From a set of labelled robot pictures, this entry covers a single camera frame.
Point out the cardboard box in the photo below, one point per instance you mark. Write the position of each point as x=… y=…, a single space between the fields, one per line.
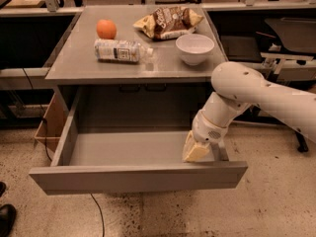
x=52 y=124

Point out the grey drawer cabinet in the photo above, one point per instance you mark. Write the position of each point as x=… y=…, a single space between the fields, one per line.
x=98 y=63

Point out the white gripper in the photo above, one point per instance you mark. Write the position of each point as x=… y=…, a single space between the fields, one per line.
x=207 y=131

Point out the brown chip bag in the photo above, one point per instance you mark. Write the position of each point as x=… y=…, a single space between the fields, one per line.
x=167 y=23

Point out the white ceramic bowl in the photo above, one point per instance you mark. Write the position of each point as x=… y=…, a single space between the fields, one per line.
x=194 y=49

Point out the grey top drawer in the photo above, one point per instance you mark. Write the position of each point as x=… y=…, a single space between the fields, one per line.
x=130 y=140

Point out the orange fruit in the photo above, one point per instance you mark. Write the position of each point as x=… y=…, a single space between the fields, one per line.
x=106 y=29

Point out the black shoe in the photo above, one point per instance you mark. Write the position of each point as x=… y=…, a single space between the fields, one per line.
x=2 y=188
x=7 y=219

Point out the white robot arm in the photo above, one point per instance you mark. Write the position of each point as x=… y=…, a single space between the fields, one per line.
x=236 y=87

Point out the clear plastic water bottle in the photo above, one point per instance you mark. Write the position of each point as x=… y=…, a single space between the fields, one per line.
x=130 y=51

